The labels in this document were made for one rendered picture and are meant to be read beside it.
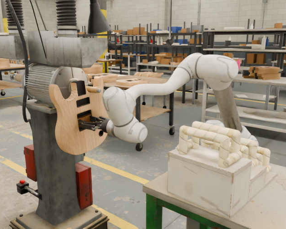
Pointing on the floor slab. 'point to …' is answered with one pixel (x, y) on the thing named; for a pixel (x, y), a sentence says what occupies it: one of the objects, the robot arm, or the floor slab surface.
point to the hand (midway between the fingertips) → (85, 120)
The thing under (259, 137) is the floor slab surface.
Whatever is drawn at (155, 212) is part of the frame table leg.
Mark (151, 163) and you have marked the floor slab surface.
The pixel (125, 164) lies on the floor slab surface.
